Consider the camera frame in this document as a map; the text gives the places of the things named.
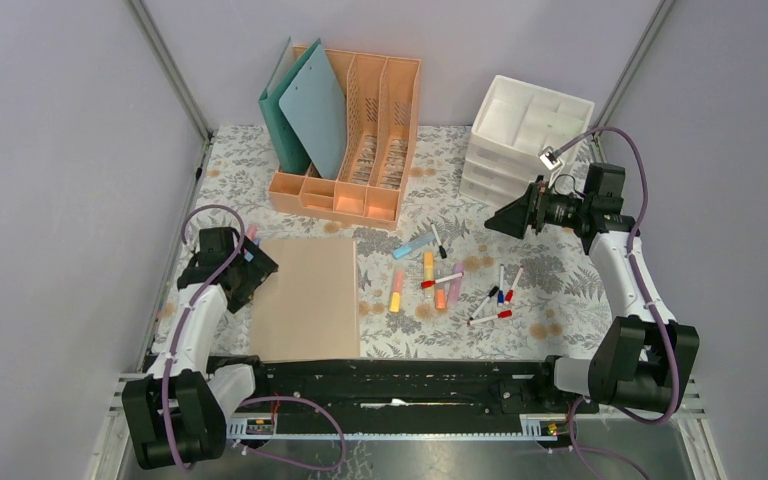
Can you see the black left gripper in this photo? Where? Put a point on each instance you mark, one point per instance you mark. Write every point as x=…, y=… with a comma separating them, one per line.
x=258, y=266

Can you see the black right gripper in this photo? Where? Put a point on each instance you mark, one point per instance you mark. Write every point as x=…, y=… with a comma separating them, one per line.
x=515, y=218

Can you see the tan kraft folder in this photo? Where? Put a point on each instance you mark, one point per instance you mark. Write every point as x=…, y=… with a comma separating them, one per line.
x=307, y=310

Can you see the white plastic drawer unit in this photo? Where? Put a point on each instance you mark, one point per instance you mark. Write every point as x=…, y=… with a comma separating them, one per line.
x=515, y=124

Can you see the green folder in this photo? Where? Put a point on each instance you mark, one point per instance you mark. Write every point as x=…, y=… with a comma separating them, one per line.
x=292, y=156

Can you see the light blue folder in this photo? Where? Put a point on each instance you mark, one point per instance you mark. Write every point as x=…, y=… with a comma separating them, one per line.
x=315, y=107

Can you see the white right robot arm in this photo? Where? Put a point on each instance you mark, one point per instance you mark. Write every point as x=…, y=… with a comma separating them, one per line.
x=645, y=359

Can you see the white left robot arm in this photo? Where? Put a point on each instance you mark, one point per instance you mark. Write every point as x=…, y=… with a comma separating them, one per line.
x=177, y=414

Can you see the black cap marker right group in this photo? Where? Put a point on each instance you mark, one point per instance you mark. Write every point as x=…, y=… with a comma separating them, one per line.
x=478, y=309

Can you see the red cap marker upper right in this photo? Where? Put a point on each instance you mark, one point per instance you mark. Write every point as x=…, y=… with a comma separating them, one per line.
x=511, y=291

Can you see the blue cap marker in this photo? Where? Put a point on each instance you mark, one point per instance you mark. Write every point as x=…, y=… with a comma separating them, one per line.
x=500, y=294

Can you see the black cap whiteboard marker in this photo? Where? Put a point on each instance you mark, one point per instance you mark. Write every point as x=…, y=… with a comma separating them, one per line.
x=441, y=248

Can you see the floral table cloth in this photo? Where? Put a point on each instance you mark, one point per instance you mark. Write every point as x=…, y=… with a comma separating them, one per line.
x=559, y=306

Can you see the red cap marker lowest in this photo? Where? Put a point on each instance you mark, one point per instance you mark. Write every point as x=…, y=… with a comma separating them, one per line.
x=497, y=316

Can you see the red cap marker on highlighters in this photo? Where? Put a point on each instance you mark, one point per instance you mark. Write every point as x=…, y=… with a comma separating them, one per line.
x=426, y=284

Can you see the orange plastic file organizer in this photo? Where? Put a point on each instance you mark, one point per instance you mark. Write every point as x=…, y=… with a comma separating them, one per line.
x=382, y=108

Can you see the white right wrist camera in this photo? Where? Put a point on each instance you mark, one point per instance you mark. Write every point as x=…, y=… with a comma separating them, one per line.
x=550, y=159

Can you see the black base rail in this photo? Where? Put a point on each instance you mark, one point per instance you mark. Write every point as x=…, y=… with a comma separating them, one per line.
x=391, y=397

